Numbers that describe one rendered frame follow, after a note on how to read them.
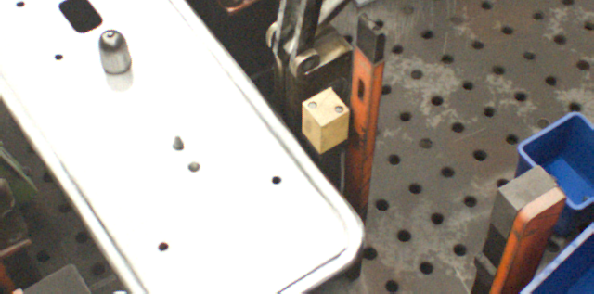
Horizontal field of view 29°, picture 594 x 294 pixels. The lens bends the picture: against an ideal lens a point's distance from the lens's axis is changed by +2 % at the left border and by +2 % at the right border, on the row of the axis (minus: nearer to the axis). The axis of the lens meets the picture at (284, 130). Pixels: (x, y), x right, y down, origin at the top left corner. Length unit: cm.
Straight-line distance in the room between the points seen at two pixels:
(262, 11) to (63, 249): 39
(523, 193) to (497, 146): 61
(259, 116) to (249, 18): 21
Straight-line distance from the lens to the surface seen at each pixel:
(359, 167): 116
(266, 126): 115
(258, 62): 142
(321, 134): 109
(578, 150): 149
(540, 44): 162
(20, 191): 114
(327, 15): 111
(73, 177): 114
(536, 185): 91
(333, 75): 116
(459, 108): 154
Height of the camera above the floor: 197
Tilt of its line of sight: 58 degrees down
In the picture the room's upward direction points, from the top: 1 degrees counter-clockwise
